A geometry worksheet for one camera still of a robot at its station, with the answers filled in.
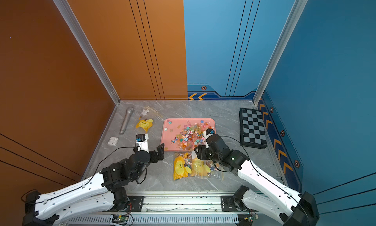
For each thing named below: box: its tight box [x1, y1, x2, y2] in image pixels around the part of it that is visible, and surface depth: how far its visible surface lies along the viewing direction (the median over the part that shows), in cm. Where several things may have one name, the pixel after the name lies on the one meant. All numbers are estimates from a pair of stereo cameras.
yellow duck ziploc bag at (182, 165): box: [173, 152, 192, 181], surface depth 85 cm
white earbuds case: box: [107, 135, 119, 147], surface depth 98 cm
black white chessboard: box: [238, 107, 268, 150], surface depth 101 cm
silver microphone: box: [118, 107, 134, 136], surface depth 109 cm
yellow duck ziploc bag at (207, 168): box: [190, 157, 226, 181], surface depth 82 cm
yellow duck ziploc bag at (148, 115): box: [135, 106, 164, 134], surface depth 105 cm
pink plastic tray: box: [160, 117, 216, 152], surface depth 102 cm
